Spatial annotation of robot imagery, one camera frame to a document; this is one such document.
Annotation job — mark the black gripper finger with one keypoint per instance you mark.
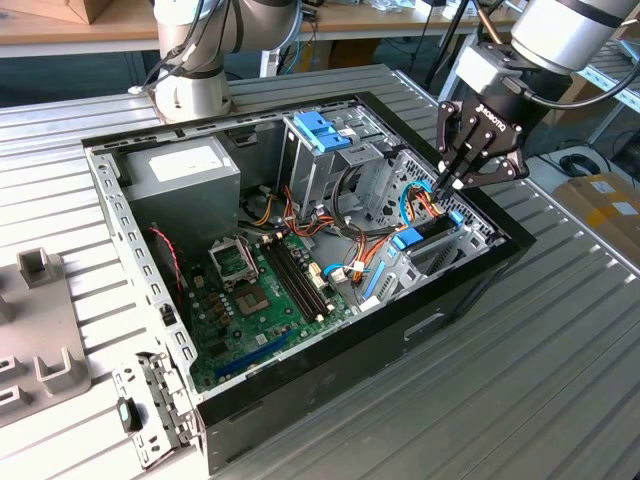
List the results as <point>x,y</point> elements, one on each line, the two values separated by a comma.
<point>505,170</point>
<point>447,130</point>

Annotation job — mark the hard disk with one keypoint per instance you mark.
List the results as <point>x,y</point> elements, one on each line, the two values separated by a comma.
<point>407,239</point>

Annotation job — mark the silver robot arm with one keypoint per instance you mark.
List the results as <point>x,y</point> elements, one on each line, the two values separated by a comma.
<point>565,30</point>

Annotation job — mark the metal disk bay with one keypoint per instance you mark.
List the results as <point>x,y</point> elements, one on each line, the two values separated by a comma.
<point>440,260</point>

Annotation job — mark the perforated metal drive cage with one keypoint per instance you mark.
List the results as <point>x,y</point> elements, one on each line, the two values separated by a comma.
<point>420,170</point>

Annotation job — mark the large brown cardboard box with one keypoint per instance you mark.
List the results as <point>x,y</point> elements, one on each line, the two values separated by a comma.
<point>570,117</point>

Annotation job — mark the black tripod pole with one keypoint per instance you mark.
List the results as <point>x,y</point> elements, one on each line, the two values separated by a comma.
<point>440,55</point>

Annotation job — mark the metal slat rack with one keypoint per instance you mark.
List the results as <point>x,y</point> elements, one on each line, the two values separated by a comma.
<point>620,90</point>

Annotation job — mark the cardboard box with labels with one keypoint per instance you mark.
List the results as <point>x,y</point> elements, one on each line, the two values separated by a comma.
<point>600,210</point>

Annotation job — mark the blue plastic bay latch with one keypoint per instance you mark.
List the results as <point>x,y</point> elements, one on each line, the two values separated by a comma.
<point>320,132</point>

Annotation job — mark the white board connector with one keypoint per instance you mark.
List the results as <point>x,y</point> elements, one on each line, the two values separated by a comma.
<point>317,276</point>

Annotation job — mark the black plastic case latch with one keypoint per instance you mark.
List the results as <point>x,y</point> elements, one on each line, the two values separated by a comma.
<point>246,139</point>

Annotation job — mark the black RAM slot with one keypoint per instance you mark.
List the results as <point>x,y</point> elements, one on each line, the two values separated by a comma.
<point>300,278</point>
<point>286,283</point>
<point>293,281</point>
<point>306,276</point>

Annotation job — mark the CPU socket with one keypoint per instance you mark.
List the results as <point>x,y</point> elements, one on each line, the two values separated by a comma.
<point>252,302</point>

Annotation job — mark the black grey PC case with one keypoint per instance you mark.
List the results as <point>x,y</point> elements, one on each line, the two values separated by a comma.
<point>350,380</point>

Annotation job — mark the green motherboard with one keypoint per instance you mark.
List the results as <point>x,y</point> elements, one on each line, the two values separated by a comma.
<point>272,332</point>

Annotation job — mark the grey power supply unit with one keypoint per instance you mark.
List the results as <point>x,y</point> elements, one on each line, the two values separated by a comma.
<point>185,210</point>

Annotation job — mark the blue expansion slot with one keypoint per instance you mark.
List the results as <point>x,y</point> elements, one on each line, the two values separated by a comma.
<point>255,352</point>

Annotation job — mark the small brown cardboard box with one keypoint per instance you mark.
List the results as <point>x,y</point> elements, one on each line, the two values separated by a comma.
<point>55,7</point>

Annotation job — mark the black retainer latch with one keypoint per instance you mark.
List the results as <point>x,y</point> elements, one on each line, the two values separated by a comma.
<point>129,415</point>

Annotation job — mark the grey parts rack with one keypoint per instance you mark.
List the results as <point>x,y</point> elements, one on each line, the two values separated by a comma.
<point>45,320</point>

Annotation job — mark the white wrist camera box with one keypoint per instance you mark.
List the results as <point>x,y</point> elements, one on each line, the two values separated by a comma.
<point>480,70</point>

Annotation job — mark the wooden desk white frame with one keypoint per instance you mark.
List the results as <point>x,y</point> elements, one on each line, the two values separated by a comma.
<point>350,22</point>

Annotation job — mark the black chassis switch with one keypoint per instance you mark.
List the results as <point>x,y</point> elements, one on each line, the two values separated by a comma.
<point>167,314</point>

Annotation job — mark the metal card retainer bracket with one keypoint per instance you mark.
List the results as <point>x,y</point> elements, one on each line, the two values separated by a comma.
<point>160,395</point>

